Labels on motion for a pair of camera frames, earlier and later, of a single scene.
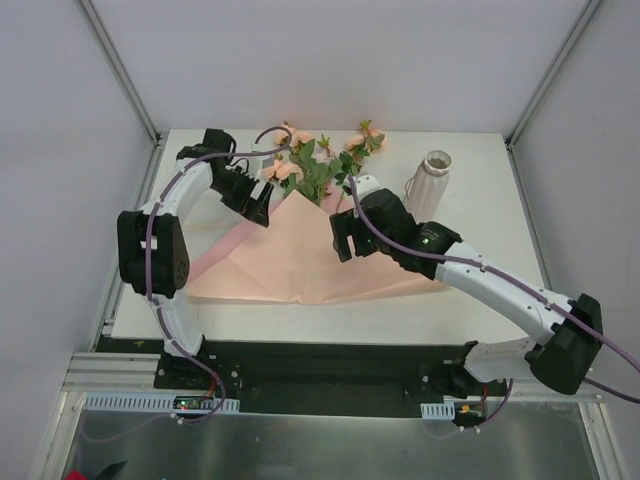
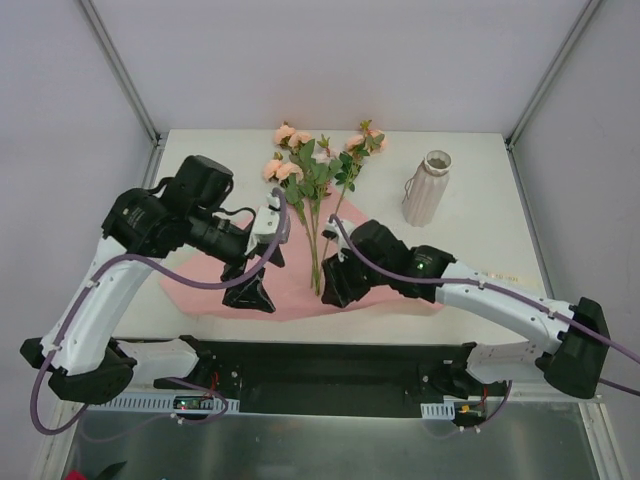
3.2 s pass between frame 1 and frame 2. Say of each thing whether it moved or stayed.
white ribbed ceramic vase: stayed
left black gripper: moved
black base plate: stayed
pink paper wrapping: moved
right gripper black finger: moved
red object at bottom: stayed
